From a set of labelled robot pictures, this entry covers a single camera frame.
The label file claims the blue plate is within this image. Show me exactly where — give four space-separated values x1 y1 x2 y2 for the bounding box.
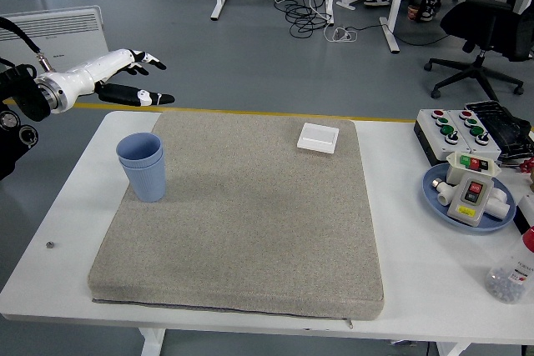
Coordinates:
421 163 517 233

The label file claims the white coiled cable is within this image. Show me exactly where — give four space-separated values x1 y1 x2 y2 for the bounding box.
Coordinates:
323 25 359 44

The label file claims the large white panel heater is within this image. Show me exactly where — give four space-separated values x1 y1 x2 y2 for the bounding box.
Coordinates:
0 5 112 78

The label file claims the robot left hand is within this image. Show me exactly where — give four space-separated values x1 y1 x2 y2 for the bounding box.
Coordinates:
61 48 176 107

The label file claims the cream two-button power switch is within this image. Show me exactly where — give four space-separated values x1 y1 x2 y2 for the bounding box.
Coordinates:
447 175 496 227

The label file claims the cream three-button switch box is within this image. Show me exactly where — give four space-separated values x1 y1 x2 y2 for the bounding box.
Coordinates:
445 151 501 184

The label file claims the clear bottle with red cap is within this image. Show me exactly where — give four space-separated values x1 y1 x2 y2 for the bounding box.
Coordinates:
484 225 534 305

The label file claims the white table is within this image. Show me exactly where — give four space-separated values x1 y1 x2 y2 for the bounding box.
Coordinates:
0 110 534 356

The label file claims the blue ribbed plastic cup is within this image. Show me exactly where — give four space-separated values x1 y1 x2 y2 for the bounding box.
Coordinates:
118 151 169 203
115 132 164 166

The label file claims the white pipe fitting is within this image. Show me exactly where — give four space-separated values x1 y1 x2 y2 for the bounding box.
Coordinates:
483 188 511 220
431 178 456 207

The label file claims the black padded office chair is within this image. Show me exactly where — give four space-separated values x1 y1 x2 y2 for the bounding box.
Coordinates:
423 0 534 103

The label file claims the white push-button control box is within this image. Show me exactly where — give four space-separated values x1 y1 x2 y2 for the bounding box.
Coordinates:
446 108 503 163
413 108 475 168

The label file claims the grey-brown cushion mat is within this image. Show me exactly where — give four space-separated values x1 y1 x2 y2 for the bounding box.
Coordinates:
87 112 385 323

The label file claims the black plastic tool tray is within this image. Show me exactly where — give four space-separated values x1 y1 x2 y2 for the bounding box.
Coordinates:
465 100 534 163

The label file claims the white and black box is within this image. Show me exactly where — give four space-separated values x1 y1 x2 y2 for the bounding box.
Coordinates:
513 193 534 235

